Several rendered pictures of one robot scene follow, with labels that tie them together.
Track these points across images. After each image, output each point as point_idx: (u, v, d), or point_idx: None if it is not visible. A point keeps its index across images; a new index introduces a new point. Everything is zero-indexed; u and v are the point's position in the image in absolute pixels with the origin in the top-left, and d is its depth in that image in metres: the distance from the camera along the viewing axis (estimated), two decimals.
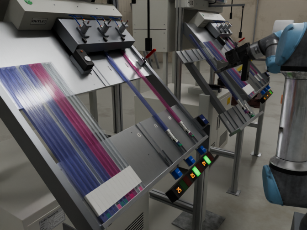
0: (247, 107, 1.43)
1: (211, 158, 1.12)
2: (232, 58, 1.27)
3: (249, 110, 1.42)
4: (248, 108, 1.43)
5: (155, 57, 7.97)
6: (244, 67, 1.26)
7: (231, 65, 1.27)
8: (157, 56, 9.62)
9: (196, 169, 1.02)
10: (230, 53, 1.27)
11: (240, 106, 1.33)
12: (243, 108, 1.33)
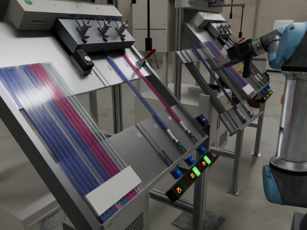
0: (247, 107, 1.43)
1: (211, 158, 1.12)
2: (234, 55, 1.26)
3: (249, 110, 1.42)
4: (248, 108, 1.43)
5: (155, 57, 7.97)
6: (246, 64, 1.25)
7: (236, 60, 1.25)
8: (157, 56, 9.62)
9: (196, 169, 1.02)
10: (232, 49, 1.26)
11: (240, 115, 1.35)
12: (242, 117, 1.34)
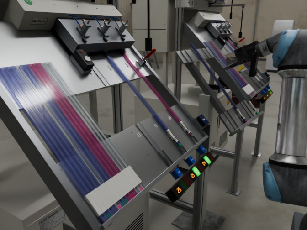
0: (252, 104, 1.41)
1: (211, 158, 1.12)
2: (241, 55, 1.35)
3: (253, 107, 1.40)
4: (252, 106, 1.41)
5: (155, 57, 7.97)
6: (252, 64, 1.34)
7: (240, 62, 1.35)
8: (157, 56, 9.62)
9: (196, 169, 1.02)
10: (239, 50, 1.35)
11: (240, 115, 1.35)
12: (242, 117, 1.34)
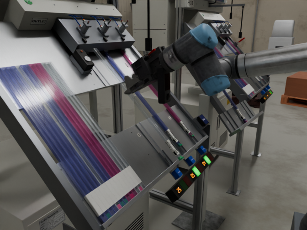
0: (172, 145, 0.90)
1: (211, 158, 1.12)
2: (143, 71, 0.85)
3: (174, 150, 0.89)
4: (172, 147, 0.90)
5: None
6: (160, 84, 0.83)
7: (141, 82, 0.85)
8: None
9: (196, 169, 1.02)
10: (139, 64, 0.85)
11: (240, 115, 1.35)
12: (242, 117, 1.34)
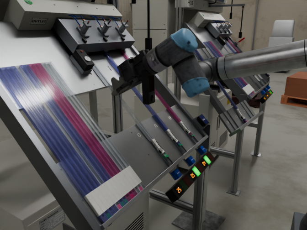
0: (157, 143, 0.94)
1: (211, 158, 1.12)
2: (128, 74, 0.89)
3: (159, 148, 0.93)
4: (158, 146, 0.93)
5: None
6: (144, 86, 0.87)
7: (126, 83, 0.88)
8: None
9: (196, 169, 1.02)
10: (124, 67, 0.88)
11: (240, 115, 1.35)
12: (242, 117, 1.34)
